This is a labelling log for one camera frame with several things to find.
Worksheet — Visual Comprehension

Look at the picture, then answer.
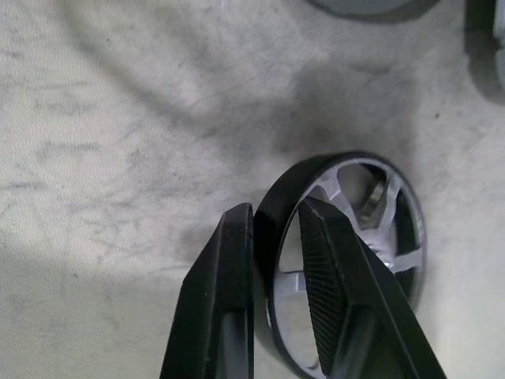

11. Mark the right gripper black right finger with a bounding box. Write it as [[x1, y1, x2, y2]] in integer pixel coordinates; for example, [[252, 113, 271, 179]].
[[297, 197, 449, 379]]

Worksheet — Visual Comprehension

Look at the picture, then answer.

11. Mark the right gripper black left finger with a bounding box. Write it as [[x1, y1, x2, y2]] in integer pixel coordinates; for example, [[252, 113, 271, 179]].
[[159, 203, 254, 379]]

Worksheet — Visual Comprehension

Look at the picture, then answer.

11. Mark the silver spoked black-rimmed rotor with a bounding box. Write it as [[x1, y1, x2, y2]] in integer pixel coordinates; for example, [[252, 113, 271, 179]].
[[252, 149, 429, 379]]

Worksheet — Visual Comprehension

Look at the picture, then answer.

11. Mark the copper wound motor stator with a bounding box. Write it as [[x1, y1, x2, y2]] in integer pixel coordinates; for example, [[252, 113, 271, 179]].
[[463, 0, 505, 106]]

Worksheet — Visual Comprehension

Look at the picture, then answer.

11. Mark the grey finned motor base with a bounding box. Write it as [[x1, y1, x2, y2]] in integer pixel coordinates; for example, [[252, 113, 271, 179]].
[[304, 0, 435, 17]]

